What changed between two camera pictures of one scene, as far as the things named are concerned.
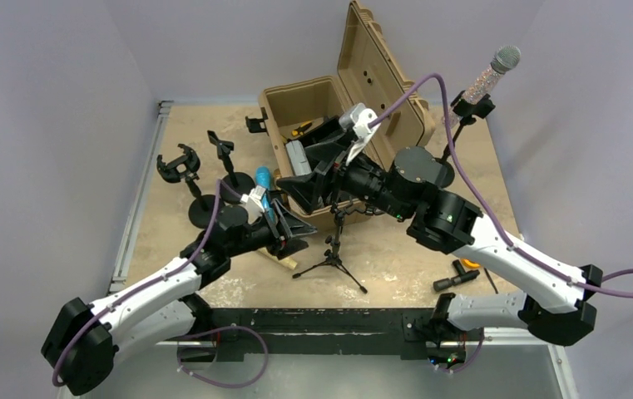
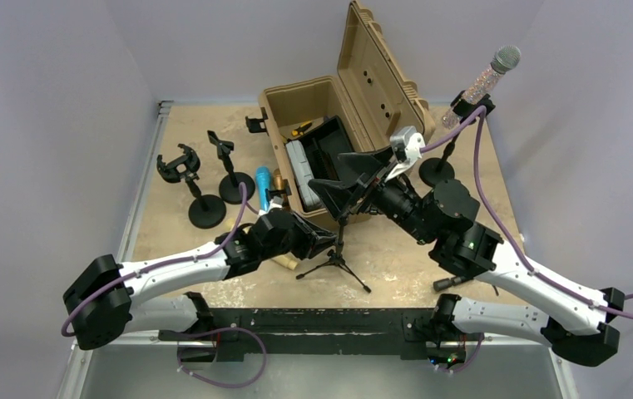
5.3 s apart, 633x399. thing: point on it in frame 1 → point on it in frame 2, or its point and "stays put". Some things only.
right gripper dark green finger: x=322 y=153 → x=363 y=165
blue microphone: x=263 y=179 stays put
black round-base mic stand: x=243 y=182 stays put
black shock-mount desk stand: x=202 y=211 stays put
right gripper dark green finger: x=306 y=190 → x=337 y=194
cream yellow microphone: x=288 y=262 stays put
